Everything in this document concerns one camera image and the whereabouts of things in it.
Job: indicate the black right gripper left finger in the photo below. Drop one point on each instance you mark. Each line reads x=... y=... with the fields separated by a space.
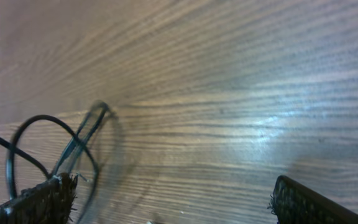
x=48 y=202

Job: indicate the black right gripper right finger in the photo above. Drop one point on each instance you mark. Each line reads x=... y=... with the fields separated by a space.
x=294 y=203

